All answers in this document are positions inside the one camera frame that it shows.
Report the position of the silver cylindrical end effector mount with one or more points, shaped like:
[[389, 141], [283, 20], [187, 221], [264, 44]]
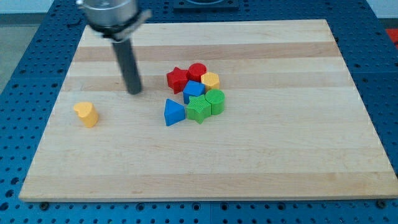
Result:
[[114, 19]]

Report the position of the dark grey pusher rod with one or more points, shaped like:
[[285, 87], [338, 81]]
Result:
[[128, 66]]

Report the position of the yellow heart block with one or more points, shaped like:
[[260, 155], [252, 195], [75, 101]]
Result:
[[87, 113]]

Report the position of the red star block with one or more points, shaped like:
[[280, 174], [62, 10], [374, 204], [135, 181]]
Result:
[[177, 79]]

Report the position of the red cylinder block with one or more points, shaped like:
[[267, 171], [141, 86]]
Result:
[[195, 71]]

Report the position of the blue cube block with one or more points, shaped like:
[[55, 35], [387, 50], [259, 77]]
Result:
[[192, 88]]

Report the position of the blue triangle block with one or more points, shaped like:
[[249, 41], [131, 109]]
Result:
[[173, 112]]

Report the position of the yellow hexagon block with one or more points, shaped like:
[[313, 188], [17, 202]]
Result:
[[210, 80]]

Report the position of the green star block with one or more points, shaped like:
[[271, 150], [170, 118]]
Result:
[[198, 109]]

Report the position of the green cylinder block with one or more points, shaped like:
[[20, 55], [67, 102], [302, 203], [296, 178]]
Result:
[[216, 99]]

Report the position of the light wooden board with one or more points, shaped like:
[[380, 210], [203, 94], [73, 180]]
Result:
[[294, 125]]

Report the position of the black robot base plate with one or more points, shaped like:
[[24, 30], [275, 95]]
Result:
[[204, 5]]

